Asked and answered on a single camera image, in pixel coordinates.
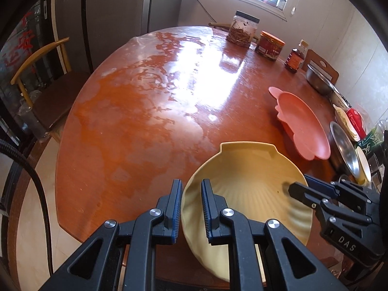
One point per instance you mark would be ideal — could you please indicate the steel bowl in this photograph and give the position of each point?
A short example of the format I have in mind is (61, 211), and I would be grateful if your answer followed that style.
(318, 81)

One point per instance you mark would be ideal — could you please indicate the small white bowl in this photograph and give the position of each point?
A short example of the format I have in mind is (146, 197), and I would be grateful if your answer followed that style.
(338, 100)

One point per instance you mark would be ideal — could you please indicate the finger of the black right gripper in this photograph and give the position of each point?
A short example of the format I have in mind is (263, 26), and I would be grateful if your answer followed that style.
(315, 189)
(315, 202)

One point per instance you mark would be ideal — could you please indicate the white dish with food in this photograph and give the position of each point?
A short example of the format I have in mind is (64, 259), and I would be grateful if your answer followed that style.
(343, 120)

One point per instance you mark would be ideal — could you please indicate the red lidded jar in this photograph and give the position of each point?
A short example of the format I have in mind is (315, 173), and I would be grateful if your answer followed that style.
(269, 46)

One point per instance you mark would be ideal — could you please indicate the grey refrigerator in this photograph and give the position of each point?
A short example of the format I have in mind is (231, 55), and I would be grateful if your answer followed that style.
(97, 28)

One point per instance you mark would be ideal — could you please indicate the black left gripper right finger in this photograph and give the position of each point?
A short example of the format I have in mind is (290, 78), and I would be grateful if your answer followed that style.
(262, 256)

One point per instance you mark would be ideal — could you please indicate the clear jar black lid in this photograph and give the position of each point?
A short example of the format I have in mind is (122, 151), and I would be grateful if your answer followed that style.
(242, 29)

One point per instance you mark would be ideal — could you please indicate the far wooden chair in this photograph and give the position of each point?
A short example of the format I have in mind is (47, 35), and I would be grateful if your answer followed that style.
(220, 26)

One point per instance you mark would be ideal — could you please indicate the wooden chair with dark seat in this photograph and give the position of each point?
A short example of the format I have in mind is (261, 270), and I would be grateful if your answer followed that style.
(54, 104)

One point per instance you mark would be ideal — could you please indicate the yellow rimmed white bowl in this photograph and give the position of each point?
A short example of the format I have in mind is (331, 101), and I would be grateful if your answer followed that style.
(365, 173)

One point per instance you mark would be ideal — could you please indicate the wooden chair back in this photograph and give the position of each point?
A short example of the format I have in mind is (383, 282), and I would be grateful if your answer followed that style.
(312, 56)

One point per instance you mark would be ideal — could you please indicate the pink flower-shaped plate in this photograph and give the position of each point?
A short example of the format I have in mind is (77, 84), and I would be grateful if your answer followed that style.
(302, 125)

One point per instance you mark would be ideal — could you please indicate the green drink bottle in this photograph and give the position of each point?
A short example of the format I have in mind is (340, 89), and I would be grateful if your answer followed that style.
(374, 138)

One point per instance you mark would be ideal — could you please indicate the yellow shell-shaped plate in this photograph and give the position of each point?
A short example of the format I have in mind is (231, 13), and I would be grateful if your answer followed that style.
(253, 178)

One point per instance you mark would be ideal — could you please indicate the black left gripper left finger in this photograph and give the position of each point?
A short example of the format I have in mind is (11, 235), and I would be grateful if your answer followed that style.
(121, 256)

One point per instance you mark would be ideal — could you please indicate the red packet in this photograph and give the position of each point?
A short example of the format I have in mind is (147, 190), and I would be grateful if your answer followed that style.
(356, 121)

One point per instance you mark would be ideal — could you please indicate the brown sauce bottle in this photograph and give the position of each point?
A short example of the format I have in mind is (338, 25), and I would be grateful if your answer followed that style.
(296, 57)

